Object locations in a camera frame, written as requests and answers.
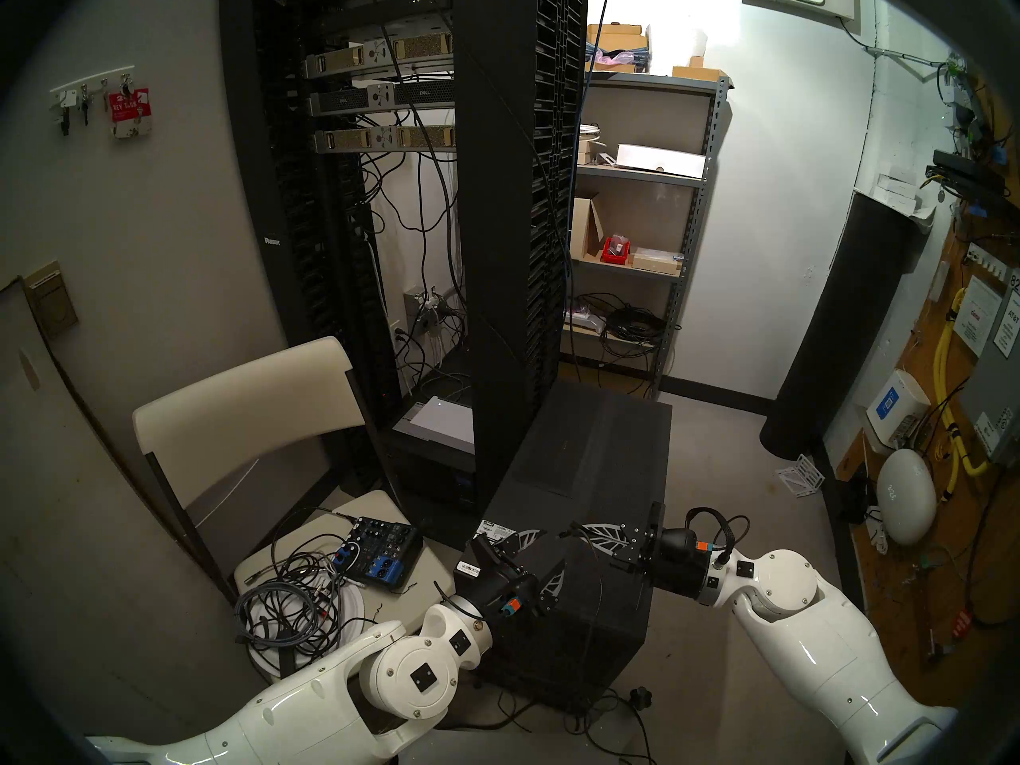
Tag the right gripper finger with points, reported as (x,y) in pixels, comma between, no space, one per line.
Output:
(641,528)
(637,556)

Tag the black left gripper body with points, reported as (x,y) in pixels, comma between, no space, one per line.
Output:
(510,588)

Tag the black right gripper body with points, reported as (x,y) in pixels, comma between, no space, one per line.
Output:
(681,578)

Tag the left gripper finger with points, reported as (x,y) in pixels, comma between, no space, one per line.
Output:
(494,556)
(554,586)

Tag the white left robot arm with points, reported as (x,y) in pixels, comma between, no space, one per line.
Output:
(319,708)

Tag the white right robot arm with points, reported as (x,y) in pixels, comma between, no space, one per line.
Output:
(821,644)

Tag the black workstation tower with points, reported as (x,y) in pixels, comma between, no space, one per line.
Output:
(590,445)

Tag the black blue audio mixer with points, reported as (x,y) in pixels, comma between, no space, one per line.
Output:
(382,552)

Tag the black power plug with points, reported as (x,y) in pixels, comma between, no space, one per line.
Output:
(641,697)

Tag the silver flat device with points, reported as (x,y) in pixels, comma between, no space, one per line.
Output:
(438,425)

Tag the white power strip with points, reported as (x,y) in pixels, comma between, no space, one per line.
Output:
(876,532)

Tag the white plastic package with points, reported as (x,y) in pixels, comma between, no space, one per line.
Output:
(583,321)

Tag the white egg-shaped device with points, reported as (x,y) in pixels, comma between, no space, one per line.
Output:
(906,496)

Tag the flat tan box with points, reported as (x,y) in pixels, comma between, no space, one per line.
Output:
(657,261)

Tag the white router blue label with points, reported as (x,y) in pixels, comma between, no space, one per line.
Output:
(896,409)

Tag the small red bin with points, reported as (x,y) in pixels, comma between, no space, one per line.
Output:
(615,252)

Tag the red round tag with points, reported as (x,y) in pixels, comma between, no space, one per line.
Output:
(963,621)

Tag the cream folding chair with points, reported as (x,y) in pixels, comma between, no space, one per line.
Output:
(239,397)

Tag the open cardboard box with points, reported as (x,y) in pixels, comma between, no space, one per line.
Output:
(584,229)

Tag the black server rack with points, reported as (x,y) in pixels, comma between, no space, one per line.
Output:
(510,213)

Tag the grey metal shelf unit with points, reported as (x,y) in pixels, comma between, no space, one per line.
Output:
(637,174)

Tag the grey utility box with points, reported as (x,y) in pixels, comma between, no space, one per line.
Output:
(1000,397)

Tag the white flat box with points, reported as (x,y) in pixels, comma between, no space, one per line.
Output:
(661,160)

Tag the small cardboard box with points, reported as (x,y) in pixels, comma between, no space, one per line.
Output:
(590,154)

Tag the white paper notice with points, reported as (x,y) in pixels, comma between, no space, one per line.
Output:
(978,317)

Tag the leaning grey board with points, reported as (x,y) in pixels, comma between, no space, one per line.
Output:
(80,532)

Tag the small white box stack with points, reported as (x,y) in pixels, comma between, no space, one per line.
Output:
(900,190)

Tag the low flat cardboard box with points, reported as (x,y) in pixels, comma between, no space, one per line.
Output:
(700,74)

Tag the pink plastic bag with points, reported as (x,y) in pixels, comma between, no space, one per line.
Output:
(617,60)

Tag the brown cardboard box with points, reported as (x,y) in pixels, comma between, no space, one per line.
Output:
(617,38)

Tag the dark hanging key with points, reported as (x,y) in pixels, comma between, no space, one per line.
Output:
(65,119)
(84,111)

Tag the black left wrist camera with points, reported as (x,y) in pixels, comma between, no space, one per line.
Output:
(510,610)

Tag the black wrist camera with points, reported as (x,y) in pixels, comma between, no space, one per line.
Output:
(685,540)
(510,610)

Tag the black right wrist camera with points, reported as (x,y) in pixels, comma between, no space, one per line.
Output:
(685,540)

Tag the grey wall outlet box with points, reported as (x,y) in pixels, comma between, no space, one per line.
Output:
(430,309)

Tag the gold-faced rack switch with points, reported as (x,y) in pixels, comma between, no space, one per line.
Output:
(374,54)
(382,138)

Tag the black wall-mounted device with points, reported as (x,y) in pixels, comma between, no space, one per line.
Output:
(964,174)

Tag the beige wall box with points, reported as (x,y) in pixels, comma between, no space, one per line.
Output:
(50,301)

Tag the white key hook rail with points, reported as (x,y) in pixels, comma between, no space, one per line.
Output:
(92,88)

